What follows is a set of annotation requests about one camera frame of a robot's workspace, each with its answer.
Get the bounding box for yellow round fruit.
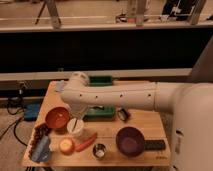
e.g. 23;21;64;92
59;138;74;155

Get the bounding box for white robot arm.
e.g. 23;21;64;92
61;72;213;171

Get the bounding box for wooden table board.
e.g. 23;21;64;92
21;80;175;168

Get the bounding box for green plastic tray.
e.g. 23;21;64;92
84;76;115;121

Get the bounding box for white paper cup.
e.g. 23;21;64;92
67;118;84;138

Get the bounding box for crumpled light blue cloth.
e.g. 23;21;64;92
55;80;67;93

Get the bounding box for orange carrot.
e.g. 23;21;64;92
75;133;97;152

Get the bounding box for purple bowl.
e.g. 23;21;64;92
116;127;145;157

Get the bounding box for blue box on floor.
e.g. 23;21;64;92
24;103;40;121

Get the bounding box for dark red grape bunch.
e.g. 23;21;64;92
29;123;51;157

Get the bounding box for black cables on floor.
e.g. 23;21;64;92
0;96;28;148

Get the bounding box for blue cloth toy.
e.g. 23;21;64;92
31;135;51;163

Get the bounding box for black rectangular block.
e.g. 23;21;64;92
145;140;166;150

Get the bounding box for red bowl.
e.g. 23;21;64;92
45;107;70;129

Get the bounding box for small steel cup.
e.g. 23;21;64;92
93;143;106;159

